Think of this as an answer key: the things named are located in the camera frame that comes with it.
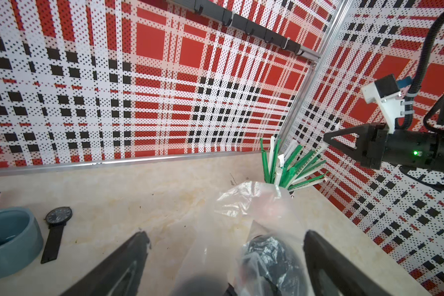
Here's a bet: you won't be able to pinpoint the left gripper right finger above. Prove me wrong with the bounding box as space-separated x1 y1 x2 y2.
303 230 389 296

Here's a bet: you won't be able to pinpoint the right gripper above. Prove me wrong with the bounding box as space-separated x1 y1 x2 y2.
323 124 444 173

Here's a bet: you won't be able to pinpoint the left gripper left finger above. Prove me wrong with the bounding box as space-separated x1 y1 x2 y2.
62 231 150 296

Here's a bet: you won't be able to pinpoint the red milk tea cup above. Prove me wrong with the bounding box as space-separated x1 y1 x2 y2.
234 234 308 296
174 276 229 296

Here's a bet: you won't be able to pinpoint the clear plastic carrier bag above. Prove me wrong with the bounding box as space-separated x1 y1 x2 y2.
171 181 310 296

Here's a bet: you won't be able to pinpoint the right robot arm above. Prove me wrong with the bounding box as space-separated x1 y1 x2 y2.
323 11 444 191

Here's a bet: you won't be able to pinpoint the green white wrapped straws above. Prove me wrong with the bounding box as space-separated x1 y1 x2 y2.
260 136 328 192

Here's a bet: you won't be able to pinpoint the black wristwatch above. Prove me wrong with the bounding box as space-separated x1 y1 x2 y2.
41 207 73 264

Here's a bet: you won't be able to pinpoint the teal ceramic cup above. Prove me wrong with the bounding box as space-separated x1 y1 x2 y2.
0 207 43 279

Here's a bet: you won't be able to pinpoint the black wall hook rail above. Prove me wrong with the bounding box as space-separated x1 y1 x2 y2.
171 0 321 62

